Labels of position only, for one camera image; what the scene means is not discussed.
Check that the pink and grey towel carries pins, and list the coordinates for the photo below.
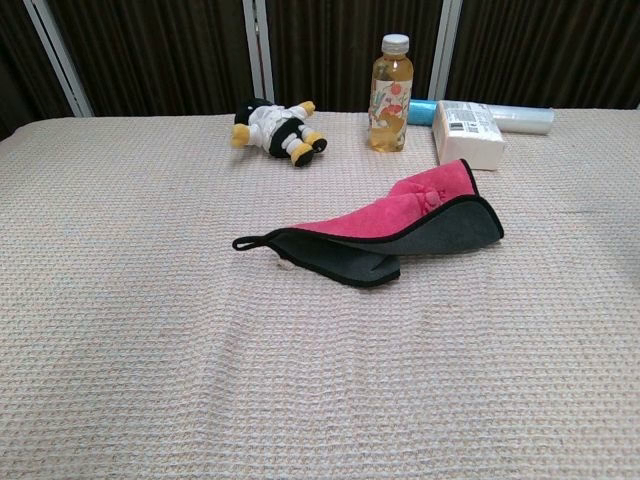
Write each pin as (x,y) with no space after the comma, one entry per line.
(360,220)

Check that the black white yellow plush toy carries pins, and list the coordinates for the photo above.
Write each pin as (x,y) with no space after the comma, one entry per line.
(272,125)

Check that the beige waffle tablecloth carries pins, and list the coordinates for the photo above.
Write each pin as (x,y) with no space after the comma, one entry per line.
(200,325)

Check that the blue plastic bag roll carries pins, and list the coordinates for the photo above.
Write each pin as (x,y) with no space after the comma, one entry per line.
(422,112)

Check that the yellow tea bottle white cap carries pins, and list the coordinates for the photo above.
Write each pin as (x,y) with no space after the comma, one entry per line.
(389,85)

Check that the white tissue pack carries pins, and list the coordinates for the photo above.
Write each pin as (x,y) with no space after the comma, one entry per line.
(470,145)

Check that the clear plastic bag roll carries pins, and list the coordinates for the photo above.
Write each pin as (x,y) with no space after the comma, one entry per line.
(527,120)

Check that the dark brown curtain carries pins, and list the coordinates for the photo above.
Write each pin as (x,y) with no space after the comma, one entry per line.
(160,55)

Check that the white partition frame post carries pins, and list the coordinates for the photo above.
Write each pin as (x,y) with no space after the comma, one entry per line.
(257,50)
(55,55)
(445,50)

